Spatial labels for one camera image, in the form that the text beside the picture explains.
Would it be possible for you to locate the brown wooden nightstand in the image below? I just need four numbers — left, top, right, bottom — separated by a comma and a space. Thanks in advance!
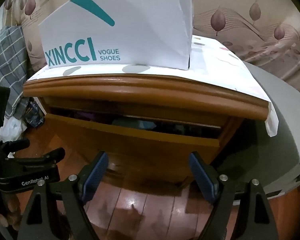
22, 76, 269, 188

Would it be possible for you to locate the blue printed packet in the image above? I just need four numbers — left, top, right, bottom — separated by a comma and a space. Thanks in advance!
24, 99, 45, 128

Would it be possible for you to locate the purple cloth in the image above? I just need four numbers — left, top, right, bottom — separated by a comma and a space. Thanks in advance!
76, 112, 97, 121

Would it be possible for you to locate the white cardboard shoe box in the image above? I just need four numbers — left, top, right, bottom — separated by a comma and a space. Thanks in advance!
38, 0, 193, 70

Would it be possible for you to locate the white patterned table cover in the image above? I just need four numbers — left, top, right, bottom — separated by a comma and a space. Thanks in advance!
27, 36, 280, 138

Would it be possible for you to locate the blue grey cloth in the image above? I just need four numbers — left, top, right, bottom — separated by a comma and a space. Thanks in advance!
112, 118, 162, 131

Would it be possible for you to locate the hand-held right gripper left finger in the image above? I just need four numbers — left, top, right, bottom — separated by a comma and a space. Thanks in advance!
17, 151, 109, 240

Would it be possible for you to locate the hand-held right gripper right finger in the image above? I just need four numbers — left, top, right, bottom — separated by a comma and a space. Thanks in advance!
188, 151, 283, 240

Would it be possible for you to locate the grey plaid cloth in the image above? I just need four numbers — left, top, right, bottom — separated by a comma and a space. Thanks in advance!
0, 26, 30, 120

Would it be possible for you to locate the brown leaf print curtain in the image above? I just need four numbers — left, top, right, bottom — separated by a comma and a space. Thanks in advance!
0, 0, 300, 103

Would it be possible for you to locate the person's left hand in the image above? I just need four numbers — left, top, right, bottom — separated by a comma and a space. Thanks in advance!
0, 192, 24, 232

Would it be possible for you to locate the grey mattress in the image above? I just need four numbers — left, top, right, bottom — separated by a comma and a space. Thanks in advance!
216, 61, 300, 198

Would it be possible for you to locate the white floral print sheet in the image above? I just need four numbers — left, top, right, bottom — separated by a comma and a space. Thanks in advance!
0, 116, 28, 154

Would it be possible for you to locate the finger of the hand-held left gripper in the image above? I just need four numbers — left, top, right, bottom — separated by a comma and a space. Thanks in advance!
0, 139, 31, 157
9, 147, 66, 167

